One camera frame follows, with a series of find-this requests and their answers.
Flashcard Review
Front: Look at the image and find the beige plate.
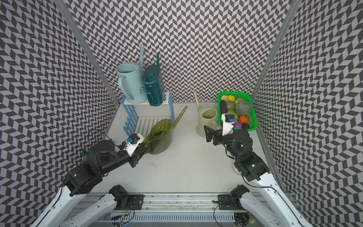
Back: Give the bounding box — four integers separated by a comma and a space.
232, 160, 241, 176

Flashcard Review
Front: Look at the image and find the aluminium corner post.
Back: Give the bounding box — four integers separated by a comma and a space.
251, 0, 302, 101
54, 0, 120, 106

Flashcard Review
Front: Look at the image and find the teal transparent watering can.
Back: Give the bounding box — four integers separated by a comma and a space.
142, 52, 164, 107

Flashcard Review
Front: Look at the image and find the aluminium corner post right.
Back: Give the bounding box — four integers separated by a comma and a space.
251, 0, 302, 101

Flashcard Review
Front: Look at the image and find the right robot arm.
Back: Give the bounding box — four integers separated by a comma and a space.
204, 126, 311, 227

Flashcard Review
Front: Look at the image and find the aluminium corner post left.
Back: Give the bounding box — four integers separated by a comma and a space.
54, 0, 120, 106

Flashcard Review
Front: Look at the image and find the blue and white wooden shelf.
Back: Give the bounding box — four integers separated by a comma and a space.
121, 91, 175, 137

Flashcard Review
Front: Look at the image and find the green striped squash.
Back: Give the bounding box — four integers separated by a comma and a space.
227, 109, 239, 120

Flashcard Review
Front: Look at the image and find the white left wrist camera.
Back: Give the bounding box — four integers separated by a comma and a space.
123, 133, 144, 157

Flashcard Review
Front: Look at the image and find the green plastic basket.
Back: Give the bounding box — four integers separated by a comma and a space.
217, 91, 258, 131

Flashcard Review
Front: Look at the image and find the grey green melon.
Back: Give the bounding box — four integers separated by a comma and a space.
234, 100, 252, 116

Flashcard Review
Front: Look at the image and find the light blue watering can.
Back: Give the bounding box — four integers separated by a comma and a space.
116, 44, 147, 104

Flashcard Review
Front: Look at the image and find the aluminium front rail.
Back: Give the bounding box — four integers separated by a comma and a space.
82, 192, 301, 213

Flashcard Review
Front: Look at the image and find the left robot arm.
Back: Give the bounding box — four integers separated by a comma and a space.
32, 133, 149, 227

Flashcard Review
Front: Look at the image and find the beige plastic watering can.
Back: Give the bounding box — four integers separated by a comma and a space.
193, 91, 218, 138

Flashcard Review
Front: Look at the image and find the purple eggplant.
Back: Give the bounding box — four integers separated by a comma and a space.
220, 99, 227, 114

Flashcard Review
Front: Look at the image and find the yellow lemon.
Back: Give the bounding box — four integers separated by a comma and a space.
227, 95, 235, 102

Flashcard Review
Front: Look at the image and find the olive green transparent watering can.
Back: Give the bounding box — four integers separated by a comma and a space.
141, 106, 188, 155

